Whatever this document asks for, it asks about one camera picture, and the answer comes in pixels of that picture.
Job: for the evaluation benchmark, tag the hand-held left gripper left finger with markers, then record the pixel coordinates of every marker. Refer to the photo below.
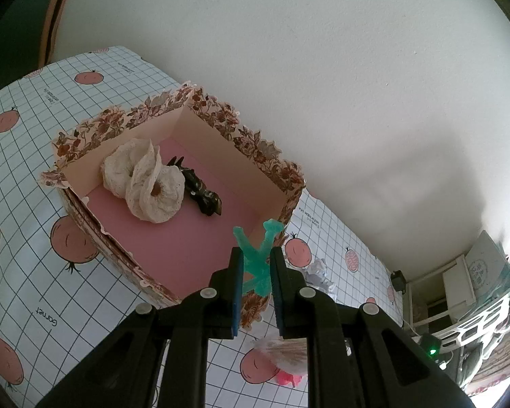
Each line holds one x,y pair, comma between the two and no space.
238,293

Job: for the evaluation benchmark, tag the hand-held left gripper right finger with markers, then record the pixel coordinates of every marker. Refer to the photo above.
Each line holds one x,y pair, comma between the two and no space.
277,297

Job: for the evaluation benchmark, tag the green plastic toy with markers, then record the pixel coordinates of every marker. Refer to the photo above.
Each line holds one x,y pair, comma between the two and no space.
255,263

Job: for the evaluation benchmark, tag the pink plastic toy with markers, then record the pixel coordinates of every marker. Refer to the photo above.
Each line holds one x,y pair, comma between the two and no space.
289,378

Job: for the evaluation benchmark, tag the floral pink cardboard box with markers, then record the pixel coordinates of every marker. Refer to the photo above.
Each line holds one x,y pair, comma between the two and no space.
161,242

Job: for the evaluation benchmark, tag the black toy figure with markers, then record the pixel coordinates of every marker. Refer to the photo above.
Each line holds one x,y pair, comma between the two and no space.
199,191

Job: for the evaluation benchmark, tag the cream lace ribbon rolls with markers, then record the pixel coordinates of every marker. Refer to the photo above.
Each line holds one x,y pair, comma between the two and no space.
153,195

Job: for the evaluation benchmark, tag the checked cloth covered desktop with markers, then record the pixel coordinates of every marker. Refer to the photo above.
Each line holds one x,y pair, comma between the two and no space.
25,272

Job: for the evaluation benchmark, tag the crumpled grey paper ball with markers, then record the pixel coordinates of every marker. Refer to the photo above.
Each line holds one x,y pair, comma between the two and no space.
318,274

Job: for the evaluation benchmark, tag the black power adapter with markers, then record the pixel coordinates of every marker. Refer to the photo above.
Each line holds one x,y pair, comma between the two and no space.
398,281

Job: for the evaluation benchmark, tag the white shelf unit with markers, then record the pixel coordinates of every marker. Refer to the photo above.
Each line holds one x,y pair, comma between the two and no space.
457,280

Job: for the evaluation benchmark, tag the stack of papers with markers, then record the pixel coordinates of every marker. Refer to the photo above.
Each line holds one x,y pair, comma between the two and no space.
484,263

